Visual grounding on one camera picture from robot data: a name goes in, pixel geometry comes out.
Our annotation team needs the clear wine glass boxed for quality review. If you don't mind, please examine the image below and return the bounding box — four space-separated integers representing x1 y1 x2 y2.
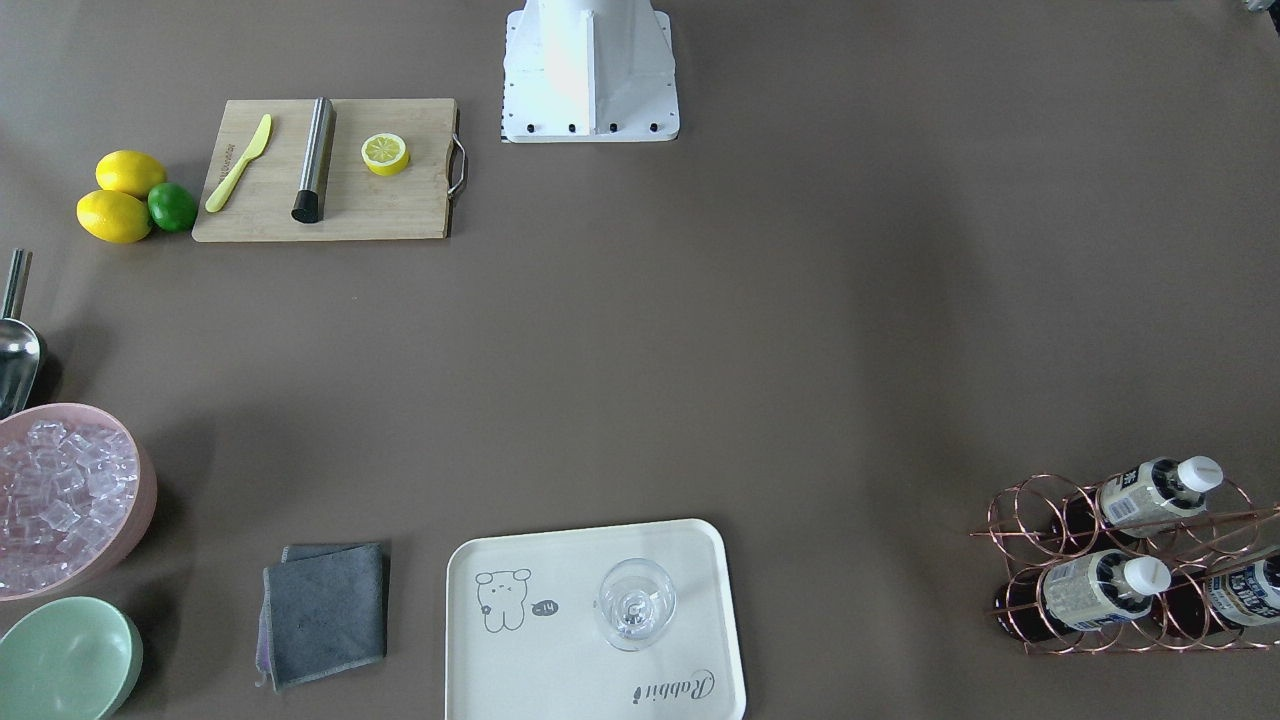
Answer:
595 557 678 652

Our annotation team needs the yellow lemon upper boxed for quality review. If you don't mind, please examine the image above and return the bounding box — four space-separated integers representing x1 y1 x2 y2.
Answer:
95 149 168 200

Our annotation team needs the pink bowl of ice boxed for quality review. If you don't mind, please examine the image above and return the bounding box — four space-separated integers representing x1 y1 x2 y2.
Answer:
1 404 157 602

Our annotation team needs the yellow plastic knife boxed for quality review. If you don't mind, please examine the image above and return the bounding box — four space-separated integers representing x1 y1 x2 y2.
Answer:
204 114 273 213

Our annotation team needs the yellow lemon lower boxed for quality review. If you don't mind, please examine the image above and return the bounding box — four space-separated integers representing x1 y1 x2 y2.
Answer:
76 190 154 243

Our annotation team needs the yellow lemon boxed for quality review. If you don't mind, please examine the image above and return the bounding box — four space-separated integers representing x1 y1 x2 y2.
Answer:
76 190 154 243
95 149 168 200

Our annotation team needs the grey folded cloth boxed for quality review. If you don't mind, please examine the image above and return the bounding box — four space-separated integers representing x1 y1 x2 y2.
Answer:
255 542 389 693

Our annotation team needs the green lime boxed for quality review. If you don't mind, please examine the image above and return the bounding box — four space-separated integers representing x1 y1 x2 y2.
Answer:
146 182 198 233

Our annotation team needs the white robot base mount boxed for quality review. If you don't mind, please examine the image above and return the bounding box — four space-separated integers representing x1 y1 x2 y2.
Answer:
500 1 681 143

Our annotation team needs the half lemon slice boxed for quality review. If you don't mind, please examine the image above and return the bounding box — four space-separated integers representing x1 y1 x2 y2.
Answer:
360 132 411 177

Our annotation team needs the tea bottle back row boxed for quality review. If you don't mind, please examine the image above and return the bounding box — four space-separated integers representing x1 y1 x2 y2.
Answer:
1048 455 1225 553

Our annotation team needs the steel muddler black tip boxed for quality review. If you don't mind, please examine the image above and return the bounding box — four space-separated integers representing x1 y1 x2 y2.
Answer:
291 97 337 224

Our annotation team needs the green empty bowl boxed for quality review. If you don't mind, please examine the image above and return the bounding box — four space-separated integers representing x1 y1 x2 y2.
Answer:
1 596 143 719

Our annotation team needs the cream rabbit tray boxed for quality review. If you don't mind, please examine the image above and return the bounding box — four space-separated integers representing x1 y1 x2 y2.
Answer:
445 519 748 719

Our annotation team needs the bamboo cutting board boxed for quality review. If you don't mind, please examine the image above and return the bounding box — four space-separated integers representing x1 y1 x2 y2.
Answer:
192 97 465 243

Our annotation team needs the copper wire bottle basket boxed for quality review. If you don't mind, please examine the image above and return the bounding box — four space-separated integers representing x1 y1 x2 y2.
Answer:
973 474 1277 656

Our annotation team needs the steel ice scoop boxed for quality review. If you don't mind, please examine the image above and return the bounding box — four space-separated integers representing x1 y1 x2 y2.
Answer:
1 249 45 419

